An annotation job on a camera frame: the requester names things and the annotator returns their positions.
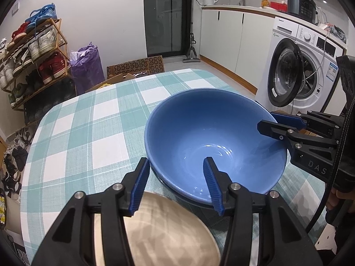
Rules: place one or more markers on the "open cardboard box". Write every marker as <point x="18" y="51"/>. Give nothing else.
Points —
<point x="119" y="78"/>

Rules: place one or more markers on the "red container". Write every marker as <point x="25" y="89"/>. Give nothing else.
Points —
<point x="278" y="6"/>

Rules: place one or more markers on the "person's right hand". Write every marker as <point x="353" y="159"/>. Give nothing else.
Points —
<point x="337" y="199"/>

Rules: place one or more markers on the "white wall switch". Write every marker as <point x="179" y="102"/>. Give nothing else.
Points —
<point x="15" y="8"/>

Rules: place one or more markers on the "scattered dark shoes pile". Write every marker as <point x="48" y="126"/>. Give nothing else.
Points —
<point x="16" y="155"/>

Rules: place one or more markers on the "black glass door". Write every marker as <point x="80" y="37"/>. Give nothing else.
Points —
<point x="166" y="19"/>

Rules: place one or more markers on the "dark cloth bundle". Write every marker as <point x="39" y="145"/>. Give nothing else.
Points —
<point x="338" y="33"/>

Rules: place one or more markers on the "white washing machine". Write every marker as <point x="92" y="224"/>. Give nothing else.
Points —
<point x="285" y="32"/>

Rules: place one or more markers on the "white kitchen cabinet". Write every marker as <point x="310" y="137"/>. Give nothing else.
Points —
<point x="222" y="38"/>

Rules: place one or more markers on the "yellow snack packet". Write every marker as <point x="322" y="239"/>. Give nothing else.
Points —
<point x="104" y="86"/>

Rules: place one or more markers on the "wooden shoe rack with shoes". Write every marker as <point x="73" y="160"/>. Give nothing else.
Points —
<point x="52" y="68"/>

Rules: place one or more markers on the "purple plastic bag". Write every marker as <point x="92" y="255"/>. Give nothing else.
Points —
<point x="88" y="72"/>

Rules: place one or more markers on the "beige plate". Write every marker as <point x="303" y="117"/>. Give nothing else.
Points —
<point x="166" y="232"/>

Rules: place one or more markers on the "grey floor mop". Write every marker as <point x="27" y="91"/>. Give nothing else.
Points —
<point x="191" y="58"/>

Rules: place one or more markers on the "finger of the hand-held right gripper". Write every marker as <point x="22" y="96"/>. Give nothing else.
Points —
<point x="271" y="128"/>
<point x="288" y="117"/>

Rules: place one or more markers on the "black pressure cooker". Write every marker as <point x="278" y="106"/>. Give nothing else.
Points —
<point x="301" y="8"/>

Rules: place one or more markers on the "circle print cardboard sheet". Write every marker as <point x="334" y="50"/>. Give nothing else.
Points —
<point x="133" y="66"/>

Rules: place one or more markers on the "yellow bottle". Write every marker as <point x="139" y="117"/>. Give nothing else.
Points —
<point x="265" y="3"/>

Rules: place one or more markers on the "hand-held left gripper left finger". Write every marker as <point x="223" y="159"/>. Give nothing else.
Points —
<point x="140" y="188"/>

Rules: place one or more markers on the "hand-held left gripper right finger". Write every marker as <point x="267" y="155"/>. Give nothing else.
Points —
<point x="212" y="185"/>

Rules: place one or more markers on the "large blue bowl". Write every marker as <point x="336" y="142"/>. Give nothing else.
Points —
<point x="194" y="122"/>

